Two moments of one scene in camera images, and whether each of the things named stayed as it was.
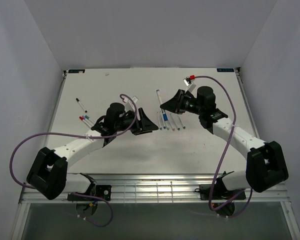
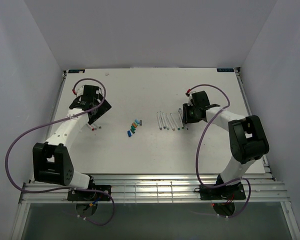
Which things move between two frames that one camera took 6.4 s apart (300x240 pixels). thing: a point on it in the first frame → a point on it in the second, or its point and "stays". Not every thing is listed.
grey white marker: (159, 121) stays
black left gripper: (144, 125) → (103, 108)
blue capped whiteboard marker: (164, 113) → (183, 125)
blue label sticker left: (77, 71) stays
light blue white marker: (163, 121) stays
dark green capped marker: (183, 126) stays
